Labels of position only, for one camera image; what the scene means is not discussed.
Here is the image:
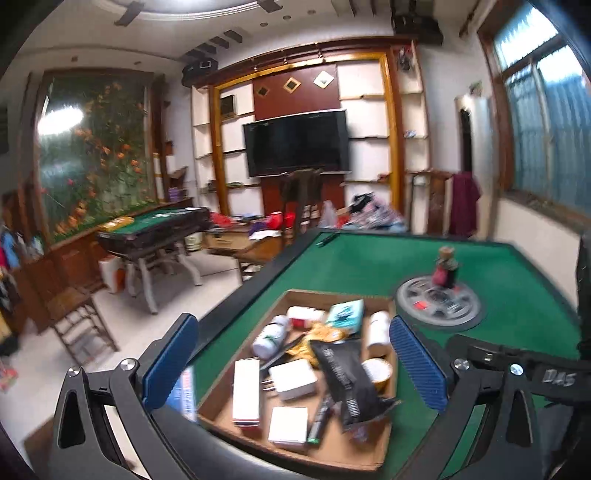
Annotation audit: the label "black flat screen television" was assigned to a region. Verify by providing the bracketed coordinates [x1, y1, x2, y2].
[242, 109, 349, 177]

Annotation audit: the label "round silver table control panel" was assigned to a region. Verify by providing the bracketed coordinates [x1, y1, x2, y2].
[394, 276, 485, 332]

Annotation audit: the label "dark wooden chair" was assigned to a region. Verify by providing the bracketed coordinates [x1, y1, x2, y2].
[232, 168, 327, 285]

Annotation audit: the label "white power adapter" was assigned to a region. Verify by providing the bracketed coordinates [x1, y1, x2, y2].
[269, 359, 318, 401]

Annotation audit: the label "red item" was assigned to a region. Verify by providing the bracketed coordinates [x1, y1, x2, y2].
[345, 422, 372, 444]

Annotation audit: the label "wooden chair with carved back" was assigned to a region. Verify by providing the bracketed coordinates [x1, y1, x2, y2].
[406, 168, 454, 236]

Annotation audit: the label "white bottle green label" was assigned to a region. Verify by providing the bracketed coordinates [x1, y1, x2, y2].
[252, 315, 290, 360]

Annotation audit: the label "shallow cardboard box tray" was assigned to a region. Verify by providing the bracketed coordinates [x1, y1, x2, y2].
[193, 290, 398, 472]

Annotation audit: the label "teal white tissue pack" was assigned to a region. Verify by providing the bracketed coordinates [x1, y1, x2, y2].
[325, 299, 365, 336]

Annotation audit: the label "white standing air conditioner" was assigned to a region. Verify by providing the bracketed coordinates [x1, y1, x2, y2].
[455, 94, 497, 240]

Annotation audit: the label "white barcode carton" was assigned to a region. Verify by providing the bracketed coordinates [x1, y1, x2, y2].
[267, 407, 308, 447]

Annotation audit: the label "long white red box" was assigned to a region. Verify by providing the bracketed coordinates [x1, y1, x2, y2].
[231, 358, 262, 429]

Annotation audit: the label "black marker green cap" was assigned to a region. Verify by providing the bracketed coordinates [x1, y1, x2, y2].
[307, 392, 338, 448]

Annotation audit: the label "green felt mahjong table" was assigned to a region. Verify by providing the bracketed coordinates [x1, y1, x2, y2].
[151, 227, 585, 480]

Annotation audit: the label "maroon garment on chair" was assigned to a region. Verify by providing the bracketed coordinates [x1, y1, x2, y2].
[449, 172, 481, 238]

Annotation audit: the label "low wooden side table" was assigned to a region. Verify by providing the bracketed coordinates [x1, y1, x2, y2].
[204, 225, 253, 256]

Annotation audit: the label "wooden slatted stool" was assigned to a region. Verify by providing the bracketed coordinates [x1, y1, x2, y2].
[45, 287, 119, 366]

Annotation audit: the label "pile of clothes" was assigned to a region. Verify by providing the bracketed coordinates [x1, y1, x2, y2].
[344, 192, 408, 233]

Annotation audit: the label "yellow snack packet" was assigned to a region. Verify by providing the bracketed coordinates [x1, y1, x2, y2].
[287, 323, 348, 369]

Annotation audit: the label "black snack pouch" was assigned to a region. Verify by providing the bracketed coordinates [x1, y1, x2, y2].
[311, 340, 401, 432]

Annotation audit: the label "small white pill bottle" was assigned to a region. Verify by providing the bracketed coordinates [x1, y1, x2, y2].
[287, 306, 325, 330]

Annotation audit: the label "floral wall mural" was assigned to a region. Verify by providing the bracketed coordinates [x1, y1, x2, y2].
[36, 71, 157, 243]

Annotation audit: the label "white pill bottle red label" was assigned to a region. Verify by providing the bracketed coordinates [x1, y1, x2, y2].
[366, 310, 392, 358]

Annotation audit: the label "black ink bottle with cork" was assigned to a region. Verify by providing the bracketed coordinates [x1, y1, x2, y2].
[432, 246, 459, 289]

